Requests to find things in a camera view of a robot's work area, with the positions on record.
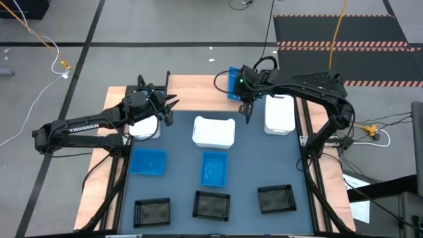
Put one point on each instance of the silver frame bracket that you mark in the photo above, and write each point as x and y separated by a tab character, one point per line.
304	141

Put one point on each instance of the grey upright post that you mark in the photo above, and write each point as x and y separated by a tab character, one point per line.
417	148

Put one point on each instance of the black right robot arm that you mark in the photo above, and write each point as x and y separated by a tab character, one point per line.
330	127

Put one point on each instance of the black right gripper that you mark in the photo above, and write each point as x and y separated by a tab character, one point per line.
248	87

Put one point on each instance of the wooden shelf with black legs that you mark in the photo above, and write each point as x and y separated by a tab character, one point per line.
198	92

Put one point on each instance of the blue-grey table mat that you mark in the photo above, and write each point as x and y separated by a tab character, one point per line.
181	165

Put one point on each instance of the white paper sheet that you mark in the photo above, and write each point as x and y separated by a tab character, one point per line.
360	210

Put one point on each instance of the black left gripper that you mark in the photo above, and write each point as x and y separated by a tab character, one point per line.
156	100

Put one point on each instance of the black box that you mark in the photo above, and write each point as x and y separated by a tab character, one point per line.
23	8

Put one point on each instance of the black perforated cover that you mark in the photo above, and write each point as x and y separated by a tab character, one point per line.
314	78

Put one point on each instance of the black hazard-striped floor mat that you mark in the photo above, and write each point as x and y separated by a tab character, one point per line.
363	29

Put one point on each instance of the white plastic basket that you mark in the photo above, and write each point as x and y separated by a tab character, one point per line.
145	131
279	114
213	132

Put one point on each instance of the black slotted plastic basket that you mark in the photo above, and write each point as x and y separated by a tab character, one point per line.
211	205
276	199
151	212

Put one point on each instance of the grey floor object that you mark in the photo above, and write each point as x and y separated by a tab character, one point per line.
6	72

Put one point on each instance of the black desk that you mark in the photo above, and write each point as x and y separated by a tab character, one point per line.
390	211

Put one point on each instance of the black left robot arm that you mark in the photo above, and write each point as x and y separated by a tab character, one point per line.
86	125

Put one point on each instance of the blue plastic basket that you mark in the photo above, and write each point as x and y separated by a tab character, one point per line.
232	86
148	162
214	169

